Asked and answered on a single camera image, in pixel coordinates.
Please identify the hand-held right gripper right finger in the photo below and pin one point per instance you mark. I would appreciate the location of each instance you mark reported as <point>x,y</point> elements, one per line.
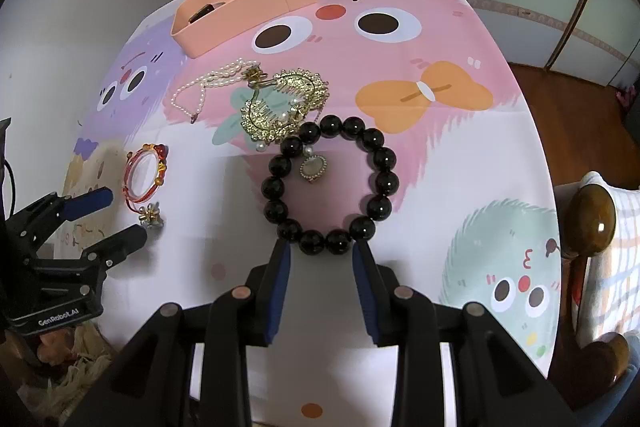
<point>362,294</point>

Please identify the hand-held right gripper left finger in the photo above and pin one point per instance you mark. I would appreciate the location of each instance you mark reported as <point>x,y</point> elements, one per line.
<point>279,292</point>

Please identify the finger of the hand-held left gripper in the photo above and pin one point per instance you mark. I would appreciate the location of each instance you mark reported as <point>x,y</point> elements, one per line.
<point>117,247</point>
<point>90,202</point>

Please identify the small clover flower earring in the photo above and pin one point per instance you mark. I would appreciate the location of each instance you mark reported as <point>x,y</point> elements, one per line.
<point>150,214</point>

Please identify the gold pendant with pale stone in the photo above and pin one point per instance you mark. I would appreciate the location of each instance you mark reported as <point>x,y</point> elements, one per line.
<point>312,168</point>

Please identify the pink storage box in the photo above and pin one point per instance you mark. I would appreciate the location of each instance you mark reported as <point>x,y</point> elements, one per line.
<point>235,22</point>

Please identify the rumpled cloth pile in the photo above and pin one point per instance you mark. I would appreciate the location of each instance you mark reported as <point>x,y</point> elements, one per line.
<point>80,367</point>

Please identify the cartoon printed tablecloth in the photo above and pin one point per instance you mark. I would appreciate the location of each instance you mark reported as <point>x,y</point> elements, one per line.
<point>450,157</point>

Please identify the ornate gold hair comb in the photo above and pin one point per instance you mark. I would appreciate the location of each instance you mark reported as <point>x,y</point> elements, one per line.
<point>295,82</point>

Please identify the black hair clip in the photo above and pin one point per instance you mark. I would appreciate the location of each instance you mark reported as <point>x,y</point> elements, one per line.
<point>202,13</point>

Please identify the wooden chair frame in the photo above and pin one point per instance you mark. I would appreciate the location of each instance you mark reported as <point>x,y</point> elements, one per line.
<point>590,217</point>

